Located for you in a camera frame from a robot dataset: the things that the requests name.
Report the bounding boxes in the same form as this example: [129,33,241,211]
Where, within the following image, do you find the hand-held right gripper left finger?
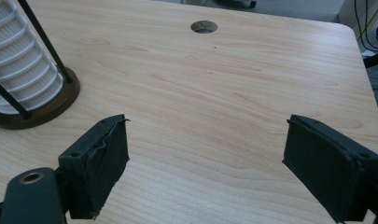
[54,113,131,220]

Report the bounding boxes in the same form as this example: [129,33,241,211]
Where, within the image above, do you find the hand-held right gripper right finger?
[281,114,378,224]

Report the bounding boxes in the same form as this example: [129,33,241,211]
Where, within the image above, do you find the black cup stack base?
[0,0,81,131]

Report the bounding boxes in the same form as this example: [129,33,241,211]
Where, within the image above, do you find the stack of paper cups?
[0,0,64,116]

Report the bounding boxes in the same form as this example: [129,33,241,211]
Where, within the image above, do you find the black metal stand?
[363,50,378,69]

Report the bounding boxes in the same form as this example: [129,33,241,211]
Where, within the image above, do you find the dark round object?
[214,0,258,9]

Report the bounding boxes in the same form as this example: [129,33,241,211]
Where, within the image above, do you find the hanging black cable bundle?
[354,0,378,53]

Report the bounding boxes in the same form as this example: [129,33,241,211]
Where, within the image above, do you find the round table cable grommet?
[189,20,218,35]

